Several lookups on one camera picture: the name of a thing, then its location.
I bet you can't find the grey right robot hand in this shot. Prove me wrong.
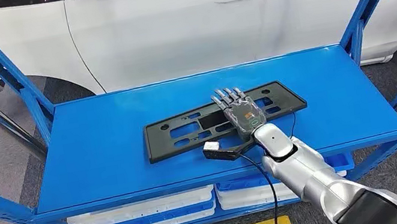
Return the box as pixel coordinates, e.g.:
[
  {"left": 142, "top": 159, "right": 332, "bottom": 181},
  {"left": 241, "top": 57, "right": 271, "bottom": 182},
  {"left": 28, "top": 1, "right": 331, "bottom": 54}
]
[{"left": 210, "top": 82, "right": 270, "bottom": 144}]

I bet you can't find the black plastic frame part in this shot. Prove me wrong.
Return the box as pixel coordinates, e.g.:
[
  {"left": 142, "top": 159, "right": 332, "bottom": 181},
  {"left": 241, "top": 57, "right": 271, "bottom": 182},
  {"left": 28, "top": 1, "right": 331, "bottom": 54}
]
[{"left": 138, "top": 76, "right": 313, "bottom": 165}]

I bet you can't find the blue steel shelf rack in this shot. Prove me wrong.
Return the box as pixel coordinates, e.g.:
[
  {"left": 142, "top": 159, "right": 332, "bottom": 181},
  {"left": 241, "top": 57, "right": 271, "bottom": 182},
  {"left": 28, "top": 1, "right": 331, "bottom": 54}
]
[{"left": 0, "top": 0, "right": 397, "bottom": 224}]

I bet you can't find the white car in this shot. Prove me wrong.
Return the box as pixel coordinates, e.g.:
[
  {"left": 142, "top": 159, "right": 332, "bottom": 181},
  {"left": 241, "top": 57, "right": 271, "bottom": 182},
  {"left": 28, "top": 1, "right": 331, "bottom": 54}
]
[{"left": 0, "top": 0, "right": 397, "bottom": 127}]

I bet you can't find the black camera bracket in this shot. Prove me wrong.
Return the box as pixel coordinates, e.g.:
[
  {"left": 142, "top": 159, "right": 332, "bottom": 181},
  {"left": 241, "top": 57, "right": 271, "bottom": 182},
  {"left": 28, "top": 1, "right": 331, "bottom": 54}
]
[{"left": 227, "top": 136, "right": 259, "bottom": 157}]

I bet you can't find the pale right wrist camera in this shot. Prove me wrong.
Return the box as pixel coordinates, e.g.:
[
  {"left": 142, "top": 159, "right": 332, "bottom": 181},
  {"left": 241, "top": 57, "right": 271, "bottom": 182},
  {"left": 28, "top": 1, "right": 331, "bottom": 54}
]
[{"left": 201, "top": 137, "right": 241, "bottom": 166}]

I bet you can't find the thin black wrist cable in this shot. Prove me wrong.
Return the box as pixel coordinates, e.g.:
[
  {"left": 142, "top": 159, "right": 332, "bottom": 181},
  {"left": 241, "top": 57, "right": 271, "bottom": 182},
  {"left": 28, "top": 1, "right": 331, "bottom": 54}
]
[{"left": 285, "top": 110, "right": 301, "bottom": 139}]

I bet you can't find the black camera cable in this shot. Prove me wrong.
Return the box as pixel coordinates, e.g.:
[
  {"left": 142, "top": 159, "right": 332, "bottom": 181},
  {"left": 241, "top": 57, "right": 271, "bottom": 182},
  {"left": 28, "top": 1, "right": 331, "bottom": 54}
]
[{"left": 238, "top": 145, "right": 297, "bottom": 224}]

